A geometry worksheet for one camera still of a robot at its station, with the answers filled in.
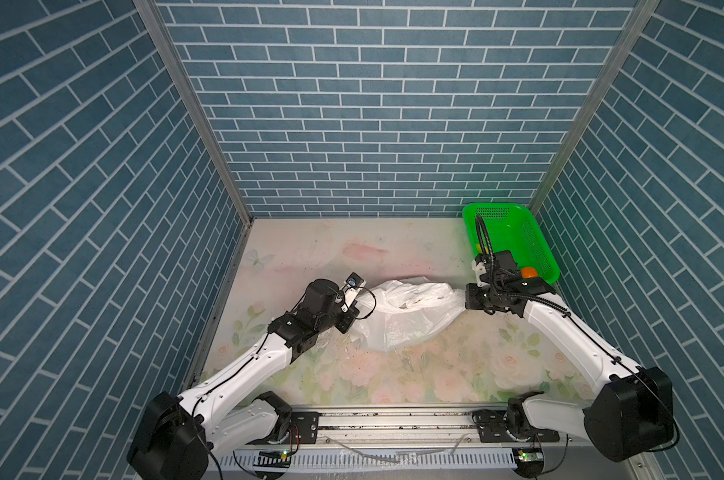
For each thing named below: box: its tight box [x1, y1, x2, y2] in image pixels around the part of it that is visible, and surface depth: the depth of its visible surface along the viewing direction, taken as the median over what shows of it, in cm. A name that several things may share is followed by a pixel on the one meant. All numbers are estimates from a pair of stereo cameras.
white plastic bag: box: [350, 277, 467, 352], surface depth 83 cm
